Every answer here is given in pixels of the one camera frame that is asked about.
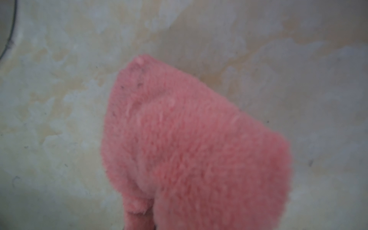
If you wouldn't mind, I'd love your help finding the pink fluffy rag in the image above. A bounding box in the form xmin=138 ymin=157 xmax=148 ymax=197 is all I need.
xmin=101 ymin=55 xmax=292 ymax=230

